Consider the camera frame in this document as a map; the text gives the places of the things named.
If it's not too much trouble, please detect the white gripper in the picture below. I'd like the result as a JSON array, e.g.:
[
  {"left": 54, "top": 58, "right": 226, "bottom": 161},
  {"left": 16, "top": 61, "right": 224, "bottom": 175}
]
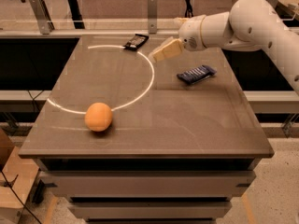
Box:
[{"left": 149, "top": 15, "right": 206, "bottom": 63}]

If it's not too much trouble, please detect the black chocolate rxbar wrapper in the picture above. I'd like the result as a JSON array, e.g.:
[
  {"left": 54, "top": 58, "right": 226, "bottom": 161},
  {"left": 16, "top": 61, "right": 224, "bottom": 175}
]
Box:
[{"left": 124, "top": 34, "right": 149, "bottom": 51}]

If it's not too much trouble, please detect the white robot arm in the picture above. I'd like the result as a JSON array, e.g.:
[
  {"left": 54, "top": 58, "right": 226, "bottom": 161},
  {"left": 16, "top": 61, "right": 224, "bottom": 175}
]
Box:
[{"left": 149, "top": 0, "right": 299, "bottom": 92}]

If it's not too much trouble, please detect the blue snack bar wrapper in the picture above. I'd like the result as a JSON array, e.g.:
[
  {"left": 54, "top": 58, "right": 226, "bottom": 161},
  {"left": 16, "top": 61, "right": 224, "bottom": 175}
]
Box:
[{"left": 177, "top": 65, "right": 217, "bottom": 85}]

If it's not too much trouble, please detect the orange fruit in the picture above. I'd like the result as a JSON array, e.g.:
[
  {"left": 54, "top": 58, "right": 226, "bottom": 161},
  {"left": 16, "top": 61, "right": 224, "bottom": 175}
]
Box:
[{"left": 84, "top": 103, "right": 113, "bottom": 132}]

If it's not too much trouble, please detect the grey drawer cabinet table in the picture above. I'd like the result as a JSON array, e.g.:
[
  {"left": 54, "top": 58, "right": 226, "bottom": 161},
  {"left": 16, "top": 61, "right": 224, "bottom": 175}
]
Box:
[{"left": 20, "top": 35, "right": 273, "bottom": 224}]

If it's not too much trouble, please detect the cardboard box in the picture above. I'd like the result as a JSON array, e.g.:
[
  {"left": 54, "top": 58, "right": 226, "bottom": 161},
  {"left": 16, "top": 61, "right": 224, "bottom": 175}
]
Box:
[{"left": 0, "top": 131, "right": 38, "bottom": 224}]

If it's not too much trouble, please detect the black hanging cable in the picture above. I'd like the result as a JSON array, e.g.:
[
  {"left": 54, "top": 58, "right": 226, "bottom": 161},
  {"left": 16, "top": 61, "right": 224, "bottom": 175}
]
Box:
[{"left": 182, "top": 0, "right": 194, "bottom": 19}]

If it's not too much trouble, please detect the middle metal railing post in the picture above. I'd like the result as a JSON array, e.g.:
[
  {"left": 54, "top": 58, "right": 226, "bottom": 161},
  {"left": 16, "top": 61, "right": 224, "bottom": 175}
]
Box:
[{"left": 148, "top": 0, "right": 157, "bottom": 34}]

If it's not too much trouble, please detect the left metal railing post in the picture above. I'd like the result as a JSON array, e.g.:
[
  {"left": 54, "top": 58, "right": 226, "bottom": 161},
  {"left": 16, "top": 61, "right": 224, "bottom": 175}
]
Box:
[{"left": 29, "top": 0, "right": 54, "bottom": 35}]

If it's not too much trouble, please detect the black floor cable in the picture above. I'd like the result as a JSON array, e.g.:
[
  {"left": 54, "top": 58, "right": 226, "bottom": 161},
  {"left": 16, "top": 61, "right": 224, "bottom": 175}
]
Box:
[{"left": 0, "top": 170, "right": 35, "bottom": 224}]

